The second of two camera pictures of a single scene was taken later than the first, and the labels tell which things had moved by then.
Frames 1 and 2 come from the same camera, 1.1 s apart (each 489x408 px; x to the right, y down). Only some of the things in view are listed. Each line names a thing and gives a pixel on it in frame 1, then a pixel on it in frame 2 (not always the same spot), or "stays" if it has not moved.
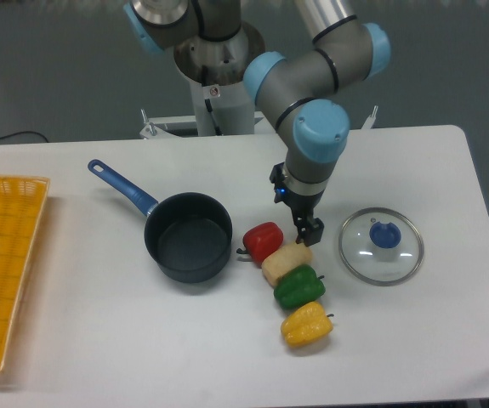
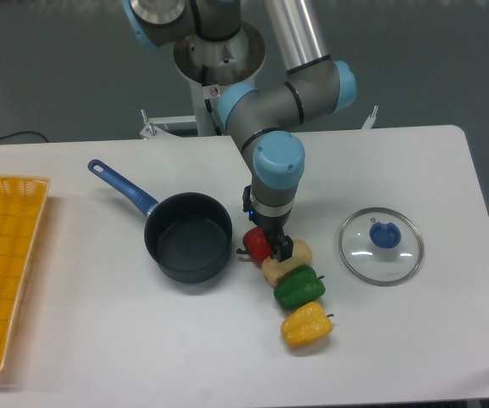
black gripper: x=302 y=206 to x=280 y=247
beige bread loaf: x=284 y=258 stays
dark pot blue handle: x=188 y=235 stays
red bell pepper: x=260 y=240 stays
